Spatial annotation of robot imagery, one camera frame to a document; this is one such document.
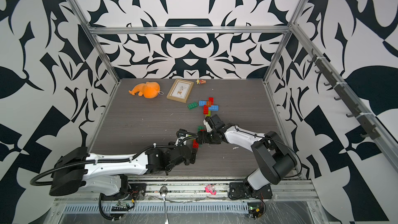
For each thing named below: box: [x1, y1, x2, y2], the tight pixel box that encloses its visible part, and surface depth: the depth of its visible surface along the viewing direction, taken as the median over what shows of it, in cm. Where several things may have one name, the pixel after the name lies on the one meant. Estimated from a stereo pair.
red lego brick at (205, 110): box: [203, 104, 209, 115], surface depth 104 cm
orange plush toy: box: [128, 81, 161, 99], surface depth 109 cm
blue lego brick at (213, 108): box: [208, 105, 219, 112], surface depth 104 cm
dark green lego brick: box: [187, 101, 199, 110], surface depth 107 cm
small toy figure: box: [195, 78, 207, 85], surface depth 120 cm
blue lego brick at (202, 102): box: [198, 100, 207, 107], surface depth 105 cm
